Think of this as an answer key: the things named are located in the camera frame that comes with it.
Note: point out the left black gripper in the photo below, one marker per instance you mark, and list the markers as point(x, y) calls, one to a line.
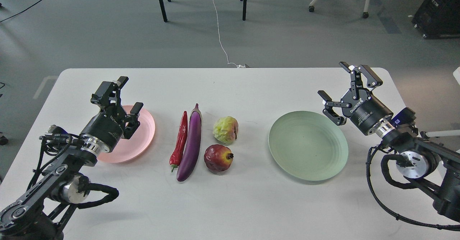
point(113, 122)

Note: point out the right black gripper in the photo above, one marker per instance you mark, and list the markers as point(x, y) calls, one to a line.
point(365, 110)

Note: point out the purple eggplant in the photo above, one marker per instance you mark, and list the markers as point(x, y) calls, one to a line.
point(193, 145)

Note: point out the yellow-green guava fruit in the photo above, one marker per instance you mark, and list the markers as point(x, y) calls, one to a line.
point(225, 130)

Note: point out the red pomegranate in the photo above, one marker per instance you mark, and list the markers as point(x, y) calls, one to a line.
point(218, 158)

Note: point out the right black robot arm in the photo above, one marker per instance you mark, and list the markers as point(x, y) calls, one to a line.
point(409, 161)

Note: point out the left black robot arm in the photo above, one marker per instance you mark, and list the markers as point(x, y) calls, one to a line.
point(58, 188)

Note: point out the pink plate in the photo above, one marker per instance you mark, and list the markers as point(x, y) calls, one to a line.
point(129, 149)

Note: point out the green plate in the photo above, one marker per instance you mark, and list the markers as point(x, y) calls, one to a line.
point(308, 146)

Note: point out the red chili pepper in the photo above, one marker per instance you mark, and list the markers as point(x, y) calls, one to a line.
point(177, 155)

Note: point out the black equipment case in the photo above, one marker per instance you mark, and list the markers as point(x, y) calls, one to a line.
point(436, 19)

